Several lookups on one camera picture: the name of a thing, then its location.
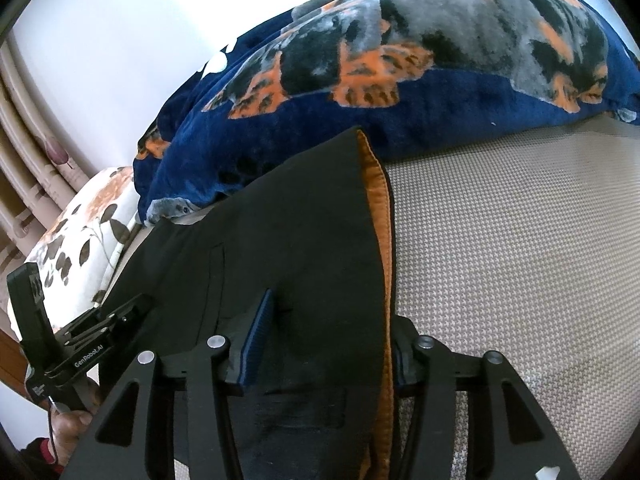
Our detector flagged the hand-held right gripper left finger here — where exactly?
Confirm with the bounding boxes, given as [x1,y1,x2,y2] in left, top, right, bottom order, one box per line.
[60,287,276,480]

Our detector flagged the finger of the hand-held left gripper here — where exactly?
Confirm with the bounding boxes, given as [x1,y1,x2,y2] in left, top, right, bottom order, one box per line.
[97,293,155,321]
[112,310,148,336]

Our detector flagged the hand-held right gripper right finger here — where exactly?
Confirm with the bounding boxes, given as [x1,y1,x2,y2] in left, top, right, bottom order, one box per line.
[390,315,573,480]

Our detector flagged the black pants with orange lining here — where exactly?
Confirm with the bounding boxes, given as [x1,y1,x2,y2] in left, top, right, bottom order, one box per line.
[97,127,401,480]

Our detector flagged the person's left forearm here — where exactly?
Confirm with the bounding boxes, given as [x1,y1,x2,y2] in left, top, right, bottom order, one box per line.
[20,437,68,478]

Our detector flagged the person's left hand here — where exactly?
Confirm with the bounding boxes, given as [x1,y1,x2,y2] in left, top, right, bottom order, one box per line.
[49,377,101,461]

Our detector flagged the brown wooden furniture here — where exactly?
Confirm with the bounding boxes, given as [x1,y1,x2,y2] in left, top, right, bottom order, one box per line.
[0,332,28,391]

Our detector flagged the white floral pillow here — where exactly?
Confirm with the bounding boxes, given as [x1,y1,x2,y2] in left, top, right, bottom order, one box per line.
[7,166,146,331]

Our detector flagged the beige patterned curtain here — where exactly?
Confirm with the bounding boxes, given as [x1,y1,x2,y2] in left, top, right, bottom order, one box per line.
[0,40,96,271]

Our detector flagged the beige woven bed mat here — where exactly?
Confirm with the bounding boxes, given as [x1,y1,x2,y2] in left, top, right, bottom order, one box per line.
[125,112,640,480]

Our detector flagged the blue dog print blanket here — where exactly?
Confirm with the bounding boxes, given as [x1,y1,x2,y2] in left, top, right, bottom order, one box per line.
[132,0,640,226]

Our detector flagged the thin black cable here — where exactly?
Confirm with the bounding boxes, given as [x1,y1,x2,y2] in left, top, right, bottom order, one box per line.
[46,395,60,467]

